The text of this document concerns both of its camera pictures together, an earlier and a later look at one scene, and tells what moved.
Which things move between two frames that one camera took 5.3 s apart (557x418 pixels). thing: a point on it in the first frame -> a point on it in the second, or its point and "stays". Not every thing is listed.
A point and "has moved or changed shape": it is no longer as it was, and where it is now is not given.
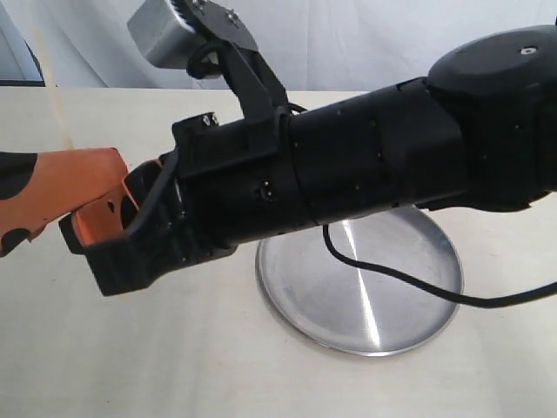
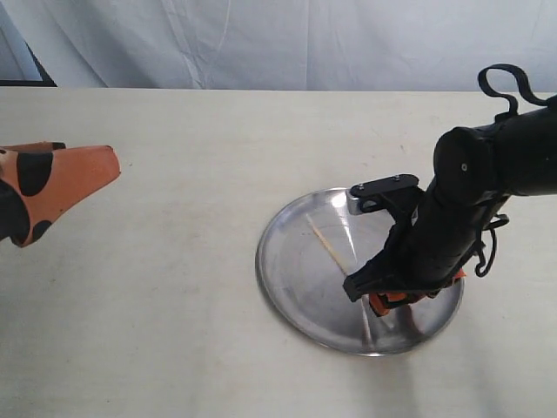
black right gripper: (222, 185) -> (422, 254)
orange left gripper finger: (62, 181) -> (53, 181)
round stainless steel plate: (358, 310) stays
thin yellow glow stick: (67, 140) has moved or changed shape
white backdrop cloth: (310, 44) stays
